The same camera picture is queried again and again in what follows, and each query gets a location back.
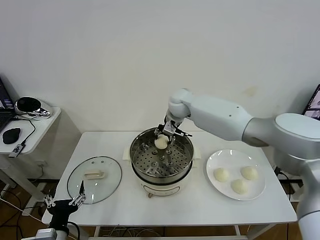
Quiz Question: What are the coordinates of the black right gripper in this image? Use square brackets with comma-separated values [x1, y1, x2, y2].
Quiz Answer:
[153, 124, 177, 145]

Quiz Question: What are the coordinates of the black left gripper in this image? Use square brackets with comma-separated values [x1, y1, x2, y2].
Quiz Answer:
[43, 180, 88, 227]

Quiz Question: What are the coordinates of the white steamed baozi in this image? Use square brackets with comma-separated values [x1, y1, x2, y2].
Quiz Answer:
[154, 134, 169, 150]
[240, 166, 259, 181]
[213, 167, 230, 182]
[230, 178, 249, 195]

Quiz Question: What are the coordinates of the round glass pot lid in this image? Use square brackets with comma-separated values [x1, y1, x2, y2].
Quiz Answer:
[67, 156, 123, 205]

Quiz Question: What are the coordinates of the perforated steel steamer basket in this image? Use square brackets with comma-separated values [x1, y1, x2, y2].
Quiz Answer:
[129, 127, 195, 179]

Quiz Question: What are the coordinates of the cream electric cooker base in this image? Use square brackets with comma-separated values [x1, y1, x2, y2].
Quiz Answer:
[123, 146, 202, 200]

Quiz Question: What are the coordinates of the round white plate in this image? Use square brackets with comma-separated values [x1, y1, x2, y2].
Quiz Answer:
[206, 149, 267, 202]

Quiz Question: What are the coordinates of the grey usb hub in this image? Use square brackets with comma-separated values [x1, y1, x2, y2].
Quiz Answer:
[8, 143, 27, 159]

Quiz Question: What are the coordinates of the black computer mouse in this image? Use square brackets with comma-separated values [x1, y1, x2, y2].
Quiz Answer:
[2, 127, 22, 145]

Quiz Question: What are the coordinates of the chrome silver headset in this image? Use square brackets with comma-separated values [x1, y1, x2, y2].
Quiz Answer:
[15, 96, 53, 122]

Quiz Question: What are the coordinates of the black laptop with dark screen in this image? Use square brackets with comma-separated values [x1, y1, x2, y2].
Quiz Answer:
[0, 76, 16, 135]

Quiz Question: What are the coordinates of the white side table with label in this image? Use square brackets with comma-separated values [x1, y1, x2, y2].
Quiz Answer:
[289, 179, 305, 202]

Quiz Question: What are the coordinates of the grey laptop with image windows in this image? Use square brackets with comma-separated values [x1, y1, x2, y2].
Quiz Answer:
[302, 83, 320, 116]

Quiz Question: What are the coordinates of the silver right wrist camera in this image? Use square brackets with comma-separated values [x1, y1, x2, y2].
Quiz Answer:
[164, 120, 176, 135]

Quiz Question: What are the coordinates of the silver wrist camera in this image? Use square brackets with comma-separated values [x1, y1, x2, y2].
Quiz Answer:
[35, 228, 58, 240]
[164, 120, 176, 135]

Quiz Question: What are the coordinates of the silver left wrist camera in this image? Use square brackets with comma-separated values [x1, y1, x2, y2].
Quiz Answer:
[35, 228, 58, 240]

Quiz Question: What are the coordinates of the black usb cable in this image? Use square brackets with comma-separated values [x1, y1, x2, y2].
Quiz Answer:
[12, 116, 37, 146]

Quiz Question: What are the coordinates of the white main table frame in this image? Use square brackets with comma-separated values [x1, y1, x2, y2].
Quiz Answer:
[94, 224, 251, 240]

